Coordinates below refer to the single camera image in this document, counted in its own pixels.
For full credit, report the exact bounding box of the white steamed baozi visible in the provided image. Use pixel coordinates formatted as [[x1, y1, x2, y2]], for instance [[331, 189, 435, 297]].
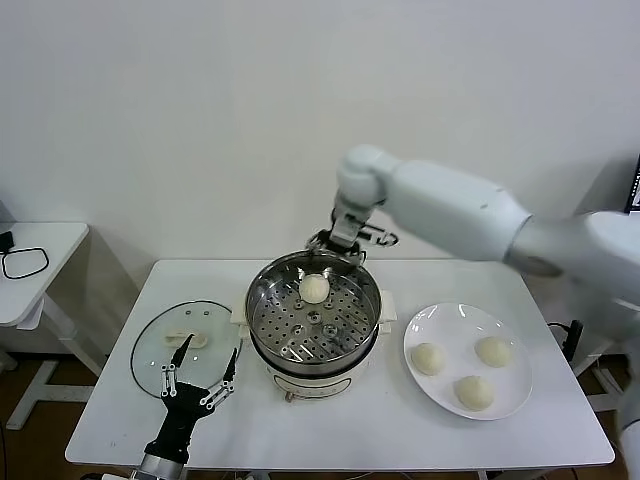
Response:
[[410, 342, 446, 377], [298, 273, 330, 304], [474, 336, 515, 369], [453, 375, 496, 412]]

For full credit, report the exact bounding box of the black laptop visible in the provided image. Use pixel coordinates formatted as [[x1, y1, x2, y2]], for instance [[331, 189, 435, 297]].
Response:
[[627, 153, 640, 215]]

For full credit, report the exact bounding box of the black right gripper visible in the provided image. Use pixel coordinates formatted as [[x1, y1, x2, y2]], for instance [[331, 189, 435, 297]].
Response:
[[304, 230, 366, 275]]

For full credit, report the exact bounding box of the glass lid with cream handle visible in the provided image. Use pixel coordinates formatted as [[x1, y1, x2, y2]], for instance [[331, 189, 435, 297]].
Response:
[[129, 299, 244, 401]]

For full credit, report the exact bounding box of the steel steamer pot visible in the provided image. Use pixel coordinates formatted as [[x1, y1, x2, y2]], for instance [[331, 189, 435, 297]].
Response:
[[228, 288, 399, 404]]

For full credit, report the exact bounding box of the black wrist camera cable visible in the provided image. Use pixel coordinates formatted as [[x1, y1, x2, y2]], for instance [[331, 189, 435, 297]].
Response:
[[360, 224, 401, 249]]

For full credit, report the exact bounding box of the white side table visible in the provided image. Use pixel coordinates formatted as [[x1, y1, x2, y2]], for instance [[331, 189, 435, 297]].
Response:
[[0, 222, 109, 432]]

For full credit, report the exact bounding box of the stainless steel steamer basket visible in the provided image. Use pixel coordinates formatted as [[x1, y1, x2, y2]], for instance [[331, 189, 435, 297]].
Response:
[[243, 252, 382, 369]]

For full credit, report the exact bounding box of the white round plate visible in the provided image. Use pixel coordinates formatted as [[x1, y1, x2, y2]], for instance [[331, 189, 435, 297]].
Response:
[[402, 302, 533, 421]]

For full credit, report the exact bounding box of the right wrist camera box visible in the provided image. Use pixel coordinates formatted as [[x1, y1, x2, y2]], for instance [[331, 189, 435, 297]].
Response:
[[329, 212, 370, 248]]

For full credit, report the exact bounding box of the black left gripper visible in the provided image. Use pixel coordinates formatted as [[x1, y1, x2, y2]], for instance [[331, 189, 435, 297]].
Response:
[[144, 332, 239, 464]]

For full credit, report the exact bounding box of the black looped cable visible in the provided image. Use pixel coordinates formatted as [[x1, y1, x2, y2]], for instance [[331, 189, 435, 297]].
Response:
[[0, 247, 50, 281]]

